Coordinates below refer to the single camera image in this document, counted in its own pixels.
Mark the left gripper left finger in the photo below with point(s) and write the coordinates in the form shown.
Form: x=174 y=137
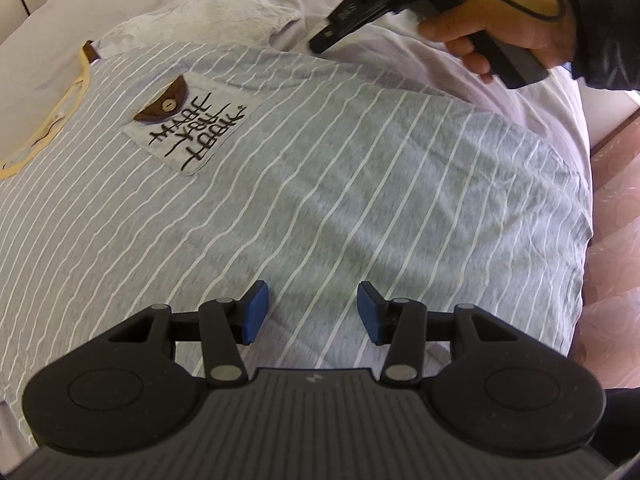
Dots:
x=143 y=380

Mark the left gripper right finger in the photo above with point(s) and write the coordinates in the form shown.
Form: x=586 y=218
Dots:
x=484 y=380

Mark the grey white-striped t-shirt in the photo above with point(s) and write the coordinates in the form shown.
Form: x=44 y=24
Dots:
x=188 y=169

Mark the black jacket forearm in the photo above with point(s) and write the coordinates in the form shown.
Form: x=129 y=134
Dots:
x=607 y=43

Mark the person right hand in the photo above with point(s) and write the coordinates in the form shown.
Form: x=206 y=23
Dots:
x=547 y=28

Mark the white bed duvet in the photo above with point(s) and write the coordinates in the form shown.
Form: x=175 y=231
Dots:
x=40 y=60

